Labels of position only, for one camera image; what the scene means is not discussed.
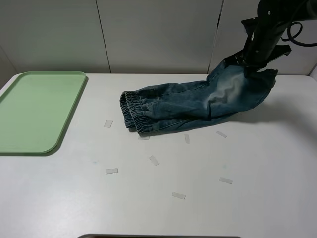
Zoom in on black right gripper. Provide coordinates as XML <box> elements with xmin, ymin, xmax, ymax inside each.
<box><xmin>223</xmin><ymin>17</ymin><xmax>291</xmax><ymax>74</ymax></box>

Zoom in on children's blue denim shorts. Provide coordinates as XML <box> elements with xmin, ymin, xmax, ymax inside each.
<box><xmin>119</xmin><ymin>62</ymin><xmax>278</xmax><ymax>135</ymax></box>

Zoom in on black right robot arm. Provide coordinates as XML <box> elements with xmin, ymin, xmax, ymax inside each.
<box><xmin>223</xmin><ymin>0</ymin><xmax>317</xmax><ymax>75</ymax></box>

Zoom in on clear tape piece under shorts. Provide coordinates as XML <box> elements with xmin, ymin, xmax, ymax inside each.
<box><xmin>138</xmin><ymin>135</ymin><xmax>150</xmax><ymax>140</ymax></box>

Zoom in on green plastic tray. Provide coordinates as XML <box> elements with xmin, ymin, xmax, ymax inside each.
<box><xmin>0</xmin><ymin>72</ymin><xmax>88</xmax><ymax>155</ymax></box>

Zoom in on clear tape piece far right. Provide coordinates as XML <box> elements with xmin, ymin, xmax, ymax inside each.
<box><xmin>216</xmin><ymin>131</ymin><xmax>227</xmax><ymax>138</ymax></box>

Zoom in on clear tape piece lower right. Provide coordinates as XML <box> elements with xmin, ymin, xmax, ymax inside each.
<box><xmin>219</xmin><ymin>177</ymin><xmax>233</xmax><ymax>184</ymax></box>

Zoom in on clear tape piece middle tilted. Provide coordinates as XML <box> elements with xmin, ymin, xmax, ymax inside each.
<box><xmin>149</xmin><ymin>156</ymin><xmax>160</xmax><ymax>166</ymax></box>

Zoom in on clear tape piece bottom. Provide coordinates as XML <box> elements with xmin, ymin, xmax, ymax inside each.
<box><xmin>172</xmin><ymin>192</ymin><xmax>186</xmax><ymax>200</ymax></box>

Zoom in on clear tape piece upper left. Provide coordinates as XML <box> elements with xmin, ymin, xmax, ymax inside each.
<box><xmin>104</xmin><ymin>120</ymin><xmax>113</xmax><ymax>128</ymax></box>

